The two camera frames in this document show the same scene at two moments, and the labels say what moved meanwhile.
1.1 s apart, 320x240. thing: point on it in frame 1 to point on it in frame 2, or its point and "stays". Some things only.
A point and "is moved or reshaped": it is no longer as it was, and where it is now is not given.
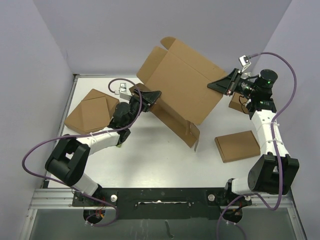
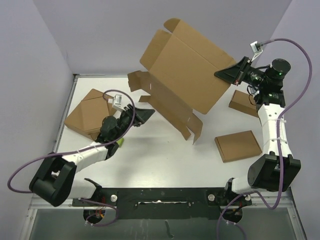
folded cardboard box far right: [238, 102] stays
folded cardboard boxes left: [92, 113] stays
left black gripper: [149, 98] to [141, 115]
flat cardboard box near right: [237, 146] stays
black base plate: [162, 203] stays
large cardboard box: [182, 76] is moved or reshaped
